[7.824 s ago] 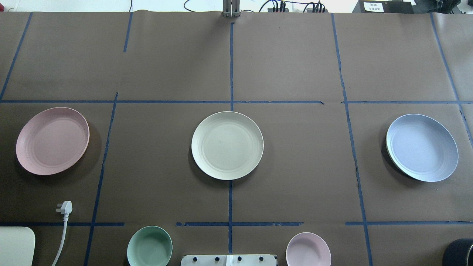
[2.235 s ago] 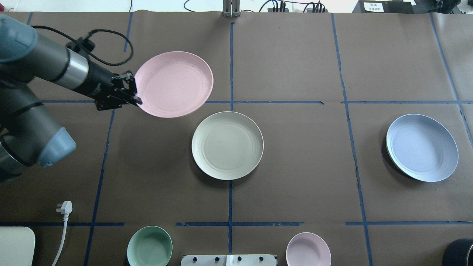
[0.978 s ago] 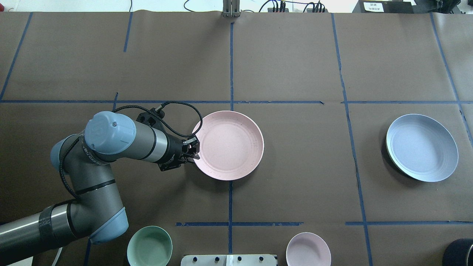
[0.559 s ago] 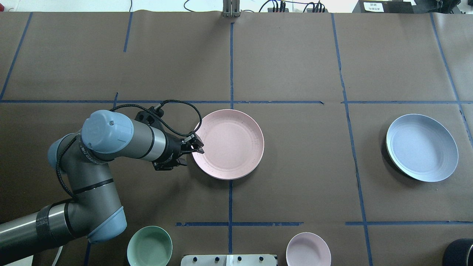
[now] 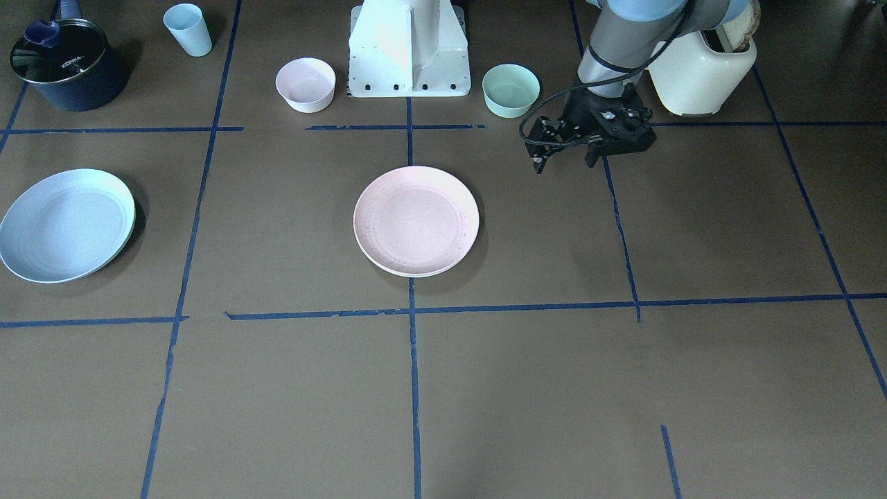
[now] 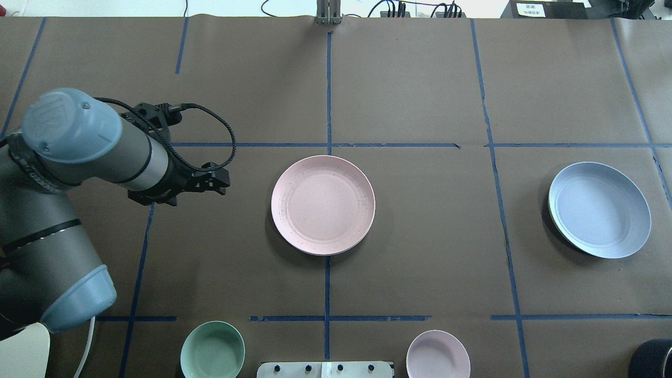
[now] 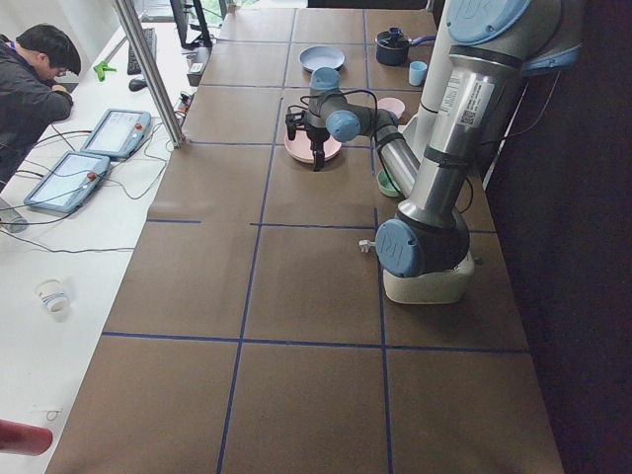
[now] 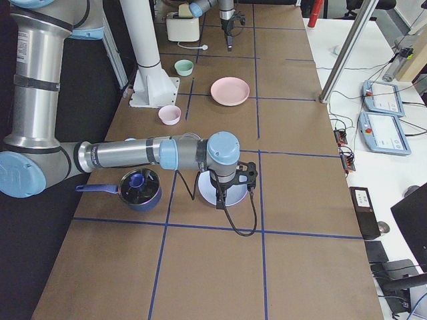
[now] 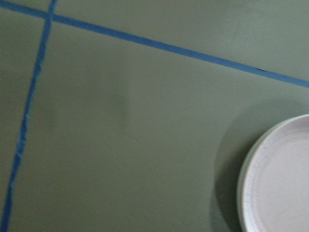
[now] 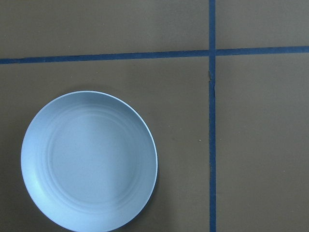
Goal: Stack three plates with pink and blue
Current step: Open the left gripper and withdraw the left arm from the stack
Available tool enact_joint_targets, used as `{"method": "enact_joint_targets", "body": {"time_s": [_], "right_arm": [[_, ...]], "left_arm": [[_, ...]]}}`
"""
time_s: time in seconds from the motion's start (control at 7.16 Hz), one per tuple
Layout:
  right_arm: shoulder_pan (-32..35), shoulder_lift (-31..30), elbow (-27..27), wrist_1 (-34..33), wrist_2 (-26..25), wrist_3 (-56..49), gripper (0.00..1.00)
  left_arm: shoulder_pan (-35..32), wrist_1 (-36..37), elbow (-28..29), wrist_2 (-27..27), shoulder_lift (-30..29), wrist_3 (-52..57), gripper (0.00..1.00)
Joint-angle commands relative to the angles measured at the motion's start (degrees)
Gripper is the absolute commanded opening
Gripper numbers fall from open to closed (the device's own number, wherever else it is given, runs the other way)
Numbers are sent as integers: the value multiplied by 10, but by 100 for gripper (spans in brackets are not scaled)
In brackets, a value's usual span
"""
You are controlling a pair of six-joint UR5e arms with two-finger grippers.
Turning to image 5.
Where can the light blue cup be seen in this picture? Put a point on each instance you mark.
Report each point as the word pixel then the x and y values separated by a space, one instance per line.
pixel 185 21

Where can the pink plate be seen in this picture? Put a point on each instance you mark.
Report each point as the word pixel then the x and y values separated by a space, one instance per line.
pixel 416 221

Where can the bread slice in toaster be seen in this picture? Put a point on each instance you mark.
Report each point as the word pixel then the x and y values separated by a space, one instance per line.
pixel 743 28

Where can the blue plate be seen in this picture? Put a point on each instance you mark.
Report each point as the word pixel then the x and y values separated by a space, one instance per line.
pixel 67 226

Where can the pink bowl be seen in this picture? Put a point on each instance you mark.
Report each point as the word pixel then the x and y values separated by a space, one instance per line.
pixel 307 85

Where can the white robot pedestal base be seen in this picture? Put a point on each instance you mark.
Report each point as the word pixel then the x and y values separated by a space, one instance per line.
pixel 408 49

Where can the cream toaster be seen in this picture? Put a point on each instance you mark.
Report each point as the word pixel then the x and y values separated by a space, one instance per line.
pixel 697 72

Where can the green bowl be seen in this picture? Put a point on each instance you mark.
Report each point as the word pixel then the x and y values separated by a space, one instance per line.
pixel 510 90

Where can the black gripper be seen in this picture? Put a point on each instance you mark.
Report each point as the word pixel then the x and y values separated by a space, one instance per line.
pixel 576 111

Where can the dark blue saucepan with lid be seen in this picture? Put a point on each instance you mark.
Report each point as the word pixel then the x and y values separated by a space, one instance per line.
pixel 69 61

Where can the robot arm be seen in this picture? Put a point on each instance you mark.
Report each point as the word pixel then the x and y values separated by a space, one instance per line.
pixel 629 35

